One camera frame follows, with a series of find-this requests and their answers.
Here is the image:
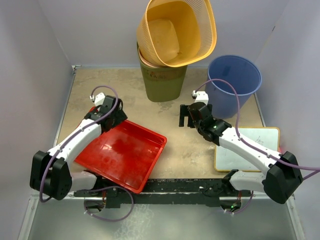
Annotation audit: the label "red plastic tray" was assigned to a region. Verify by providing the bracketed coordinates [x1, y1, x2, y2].
[75, 120, 167, 194]

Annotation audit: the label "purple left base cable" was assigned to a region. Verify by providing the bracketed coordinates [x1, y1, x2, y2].
[83, 185, 135, 223]

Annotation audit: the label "blue plastic bucket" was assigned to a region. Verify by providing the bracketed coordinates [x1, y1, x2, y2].
[204, 55, 262, 119]

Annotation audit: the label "small whiteboard with orange frame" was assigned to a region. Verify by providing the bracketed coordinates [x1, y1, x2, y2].
[214, 127, 280, 174]

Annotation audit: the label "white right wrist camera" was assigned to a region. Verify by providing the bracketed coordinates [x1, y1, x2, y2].
[191, 90, 209, 105]

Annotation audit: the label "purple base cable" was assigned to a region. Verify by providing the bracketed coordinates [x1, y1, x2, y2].
[223, 190, 254, 216]
[83, 185, 135, 223]

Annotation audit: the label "pink inner bin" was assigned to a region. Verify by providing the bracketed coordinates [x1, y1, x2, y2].
[137, 48, 163, 68]

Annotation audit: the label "olive green ribbed bin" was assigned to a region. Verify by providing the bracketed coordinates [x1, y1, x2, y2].
[136, 46, 187, 102]

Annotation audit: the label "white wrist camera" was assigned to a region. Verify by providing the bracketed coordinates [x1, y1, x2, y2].
[191, 90, 209, 105]
[89, 92, 106, 106]

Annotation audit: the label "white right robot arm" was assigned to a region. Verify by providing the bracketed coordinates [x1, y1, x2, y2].
[179, 102, 303, 204]

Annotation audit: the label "yellow ribbed waste basket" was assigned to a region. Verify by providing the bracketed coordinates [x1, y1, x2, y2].
[136, 0, 217, 68]

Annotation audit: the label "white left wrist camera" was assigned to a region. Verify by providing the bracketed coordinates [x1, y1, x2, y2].
[89, 92, 106, 106]

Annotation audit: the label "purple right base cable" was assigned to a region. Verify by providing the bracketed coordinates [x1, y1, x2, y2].
[223, 190, 254, 216]

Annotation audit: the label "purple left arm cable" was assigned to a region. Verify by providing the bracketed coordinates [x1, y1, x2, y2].
[39, 85, 119, 203]

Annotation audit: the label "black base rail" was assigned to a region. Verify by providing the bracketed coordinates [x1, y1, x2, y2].
[73, 178, 251, 209]

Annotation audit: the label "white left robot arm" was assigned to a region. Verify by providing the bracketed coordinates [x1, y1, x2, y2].
[29, 92, 128, 200]

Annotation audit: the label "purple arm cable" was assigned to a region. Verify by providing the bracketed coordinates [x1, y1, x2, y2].
[195, 78, 320, 181]
[39, 85, 119, 203]

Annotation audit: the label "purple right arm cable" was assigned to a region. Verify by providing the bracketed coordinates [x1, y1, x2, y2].
[195, 78, 320, 181]

